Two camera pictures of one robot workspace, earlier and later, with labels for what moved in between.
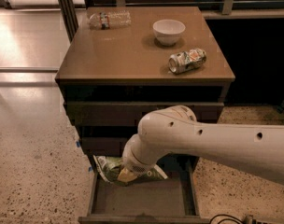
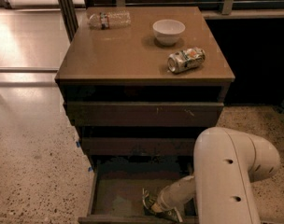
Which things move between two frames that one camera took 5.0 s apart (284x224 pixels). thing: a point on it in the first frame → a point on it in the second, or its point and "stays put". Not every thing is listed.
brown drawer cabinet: (115, 77) stays put
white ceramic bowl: (168, 31) stays put
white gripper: (134, 167) → (165, 197)
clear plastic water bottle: (105, 20) stays put
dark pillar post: (67, 9) stays put
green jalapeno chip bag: (110, 167) → (149, 199)
